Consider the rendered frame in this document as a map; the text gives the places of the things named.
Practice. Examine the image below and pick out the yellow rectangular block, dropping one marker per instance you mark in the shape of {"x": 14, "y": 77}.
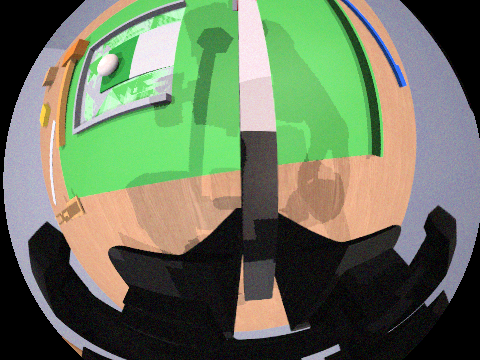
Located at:
{"x": 44, "y": 115}

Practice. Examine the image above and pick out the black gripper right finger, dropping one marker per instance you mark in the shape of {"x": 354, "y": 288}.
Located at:
{"x": 308, "y": 265}

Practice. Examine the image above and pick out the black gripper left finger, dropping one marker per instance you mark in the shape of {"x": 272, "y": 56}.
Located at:
{"x": 209, "y": 272}

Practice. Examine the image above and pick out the white golf ball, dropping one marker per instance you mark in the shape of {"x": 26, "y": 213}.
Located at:
{"x": 108, "y": 64}

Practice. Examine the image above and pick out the green flat mat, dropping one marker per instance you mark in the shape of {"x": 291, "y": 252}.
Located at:
{"x": 321, "y": 106}

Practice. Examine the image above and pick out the small orange block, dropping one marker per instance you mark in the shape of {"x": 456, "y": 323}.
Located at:
{"x": 50, "y": 76}

